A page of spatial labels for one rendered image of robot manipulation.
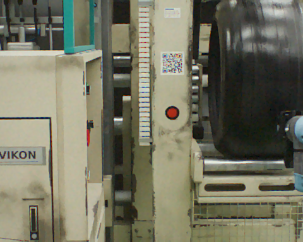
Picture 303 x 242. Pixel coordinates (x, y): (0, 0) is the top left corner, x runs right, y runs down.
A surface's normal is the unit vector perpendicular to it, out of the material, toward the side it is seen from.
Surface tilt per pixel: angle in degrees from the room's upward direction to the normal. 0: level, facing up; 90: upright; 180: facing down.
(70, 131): 90
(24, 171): 90
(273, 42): 66
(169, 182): 90
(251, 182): 90
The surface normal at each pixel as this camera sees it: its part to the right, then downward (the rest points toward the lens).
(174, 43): 0.01, 0.13
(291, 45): 0.01, -0.25
